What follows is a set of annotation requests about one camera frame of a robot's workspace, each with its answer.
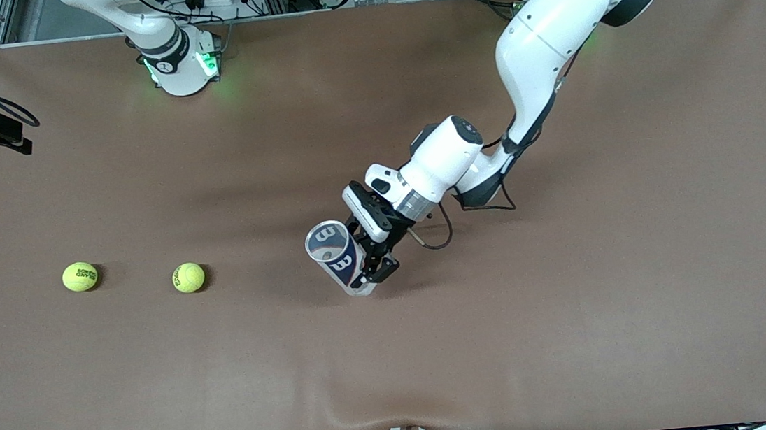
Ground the clear tennis ball can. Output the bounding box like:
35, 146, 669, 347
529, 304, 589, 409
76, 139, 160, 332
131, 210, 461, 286
303, 217, 371, 301

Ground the yellow tennis ball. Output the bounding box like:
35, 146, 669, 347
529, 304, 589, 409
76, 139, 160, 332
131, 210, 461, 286
171, 261, 208, 295
61, 260, 101, 294

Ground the brown table mat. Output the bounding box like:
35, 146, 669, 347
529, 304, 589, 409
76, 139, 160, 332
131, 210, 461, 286
0, 0, 766, 430

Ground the black arm base cable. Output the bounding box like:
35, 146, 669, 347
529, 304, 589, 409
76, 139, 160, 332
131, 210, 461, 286
461, 0, 521, 29

